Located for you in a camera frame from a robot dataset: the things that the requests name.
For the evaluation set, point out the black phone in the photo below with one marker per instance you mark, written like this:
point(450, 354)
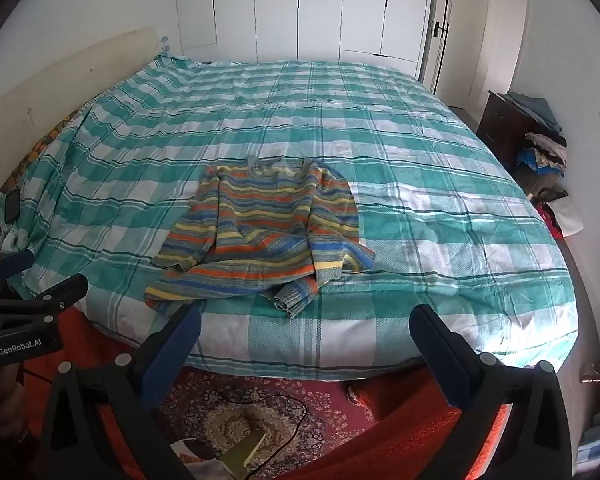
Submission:
point(13, 205)

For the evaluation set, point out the red orange cloth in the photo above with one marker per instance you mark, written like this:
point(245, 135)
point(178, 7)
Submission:
point(405, 440)

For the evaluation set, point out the beige headboard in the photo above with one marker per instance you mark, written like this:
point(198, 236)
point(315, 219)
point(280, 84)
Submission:
point(55, 85)

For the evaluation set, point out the pile of mixed clothes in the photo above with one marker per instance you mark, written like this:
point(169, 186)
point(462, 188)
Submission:
point(545, 155)

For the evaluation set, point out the white wardrobe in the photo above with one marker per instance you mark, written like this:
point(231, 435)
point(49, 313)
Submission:
point(280, 10)

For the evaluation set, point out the red patterned rug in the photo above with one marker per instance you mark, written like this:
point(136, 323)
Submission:
point(320, 410)

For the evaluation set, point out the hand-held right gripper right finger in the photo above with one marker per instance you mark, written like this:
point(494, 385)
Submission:
point(439, 355)

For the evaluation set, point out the white door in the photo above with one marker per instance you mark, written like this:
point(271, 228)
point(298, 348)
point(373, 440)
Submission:
point(460, 35)

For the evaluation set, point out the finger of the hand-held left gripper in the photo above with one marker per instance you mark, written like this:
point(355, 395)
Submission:
point(55, 292)
point(10, 262)

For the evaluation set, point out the brown wooden object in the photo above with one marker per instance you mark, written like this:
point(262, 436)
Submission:
point(597, 377)

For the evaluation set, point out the striped knit sweater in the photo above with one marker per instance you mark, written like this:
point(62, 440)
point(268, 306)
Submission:
point(260, 220)

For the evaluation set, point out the yellow green book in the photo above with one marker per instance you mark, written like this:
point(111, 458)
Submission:
point(242, 455)

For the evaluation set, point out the dark wooden nightstand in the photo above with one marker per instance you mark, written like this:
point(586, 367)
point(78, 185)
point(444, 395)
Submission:
point(500, 125)

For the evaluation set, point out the white printed paper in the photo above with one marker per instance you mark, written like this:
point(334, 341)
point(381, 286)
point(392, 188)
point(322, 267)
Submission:
point(200, 467)

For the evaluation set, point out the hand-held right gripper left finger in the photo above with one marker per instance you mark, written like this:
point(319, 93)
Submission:
point(174, 346)

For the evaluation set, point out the grey green folded clothes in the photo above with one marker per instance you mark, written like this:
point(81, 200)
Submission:
point(537, 107)

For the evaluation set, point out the person's left hand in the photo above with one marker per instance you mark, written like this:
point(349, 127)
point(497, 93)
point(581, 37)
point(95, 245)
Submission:
point(10, 395)

